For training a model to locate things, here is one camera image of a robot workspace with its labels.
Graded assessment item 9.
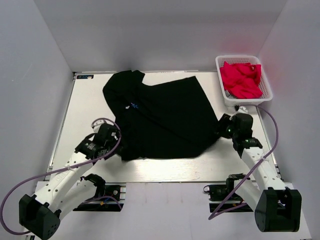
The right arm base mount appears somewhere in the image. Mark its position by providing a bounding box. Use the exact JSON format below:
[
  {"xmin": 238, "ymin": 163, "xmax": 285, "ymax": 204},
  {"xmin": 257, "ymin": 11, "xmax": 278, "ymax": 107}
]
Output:
[{"xmin": 203, "ymin": 173, "xmax": 260, "ymax": 220}]

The black t shirt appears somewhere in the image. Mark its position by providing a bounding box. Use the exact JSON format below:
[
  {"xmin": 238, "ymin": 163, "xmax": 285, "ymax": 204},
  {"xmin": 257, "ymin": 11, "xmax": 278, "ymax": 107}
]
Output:
[{"xmin": 102, "ymin": 70, "xmax": 219, "ymax": 161}]

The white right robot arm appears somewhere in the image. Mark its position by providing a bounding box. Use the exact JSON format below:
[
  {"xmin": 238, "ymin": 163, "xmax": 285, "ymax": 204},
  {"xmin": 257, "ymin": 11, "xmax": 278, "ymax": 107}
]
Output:
[{"xmin": 217, "ymin": 111, "xmax": 302, "ymax": 232}]

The white perforated plastic basket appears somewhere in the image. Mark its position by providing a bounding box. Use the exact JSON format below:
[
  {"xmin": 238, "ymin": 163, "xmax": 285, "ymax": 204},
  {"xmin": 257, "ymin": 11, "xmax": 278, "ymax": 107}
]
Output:
[{"xmin": 215, "ymin": 55, "xmax": 273, "ymax": 107}]

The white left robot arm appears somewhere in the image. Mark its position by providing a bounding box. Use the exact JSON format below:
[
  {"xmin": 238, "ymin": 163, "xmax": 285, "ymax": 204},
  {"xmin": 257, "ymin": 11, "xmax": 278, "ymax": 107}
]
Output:
[{"xmin": 19, "ymin": 122, "xmax": 121, "ymax": 240}]

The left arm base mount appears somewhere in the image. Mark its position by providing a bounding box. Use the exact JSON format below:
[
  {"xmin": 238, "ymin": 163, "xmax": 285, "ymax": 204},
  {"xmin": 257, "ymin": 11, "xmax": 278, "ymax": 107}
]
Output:
[{"xmin": 73, "ymin": 183, "xmax": 126, "ymax": 212}]

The blue label sticker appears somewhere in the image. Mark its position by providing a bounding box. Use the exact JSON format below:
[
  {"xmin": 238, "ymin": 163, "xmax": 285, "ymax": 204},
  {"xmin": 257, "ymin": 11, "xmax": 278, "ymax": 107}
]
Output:
[{"xmin": 76, "ymin": 74, "xmax": 94, "ymax": 80}]

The white front cover panel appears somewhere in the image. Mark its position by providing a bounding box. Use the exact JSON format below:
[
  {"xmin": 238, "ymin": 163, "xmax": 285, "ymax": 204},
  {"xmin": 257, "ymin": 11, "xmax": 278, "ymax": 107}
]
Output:
[{"xmin": 53, "ymin": 183, "xmax": 311, "ymax": 240}]

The red t shirt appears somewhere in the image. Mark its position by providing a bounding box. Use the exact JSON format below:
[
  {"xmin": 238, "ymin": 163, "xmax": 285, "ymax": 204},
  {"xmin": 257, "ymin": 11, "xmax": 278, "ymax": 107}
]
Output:
[{"xmin": 219, "ymin": 62, "xmax": 263, "ymax": 99}]

